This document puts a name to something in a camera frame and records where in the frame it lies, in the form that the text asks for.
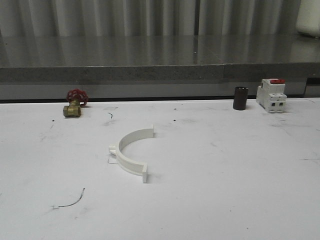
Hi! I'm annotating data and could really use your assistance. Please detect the white half-ring pipe clamp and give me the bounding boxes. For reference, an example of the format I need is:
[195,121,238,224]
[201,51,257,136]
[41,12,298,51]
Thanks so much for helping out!
[108,125,155,184]

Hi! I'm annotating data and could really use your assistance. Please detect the grey stone countertop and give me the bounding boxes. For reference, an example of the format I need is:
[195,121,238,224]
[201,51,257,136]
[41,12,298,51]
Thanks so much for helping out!
[0,34,320,102]

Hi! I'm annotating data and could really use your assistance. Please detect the dark brown cylindrical coupling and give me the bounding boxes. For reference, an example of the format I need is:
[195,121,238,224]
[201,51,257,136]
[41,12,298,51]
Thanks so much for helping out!
[233,86,249,111]

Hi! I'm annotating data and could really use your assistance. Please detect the brass valve red handwheel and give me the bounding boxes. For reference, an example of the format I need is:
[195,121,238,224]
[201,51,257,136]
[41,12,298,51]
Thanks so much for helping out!
[63,88,89,118]

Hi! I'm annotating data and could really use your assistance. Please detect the white pleated curtain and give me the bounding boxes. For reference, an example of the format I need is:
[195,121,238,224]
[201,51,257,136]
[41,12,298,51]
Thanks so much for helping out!
[0,0,300,37]

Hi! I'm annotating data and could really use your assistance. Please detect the white container on counter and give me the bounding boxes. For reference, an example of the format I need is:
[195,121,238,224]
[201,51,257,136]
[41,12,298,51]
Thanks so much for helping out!
[296,0,320,38]

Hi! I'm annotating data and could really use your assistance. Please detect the white circuit breaker red switch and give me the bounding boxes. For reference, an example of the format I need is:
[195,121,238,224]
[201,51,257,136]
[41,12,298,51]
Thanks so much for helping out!
[256,78,287,113]

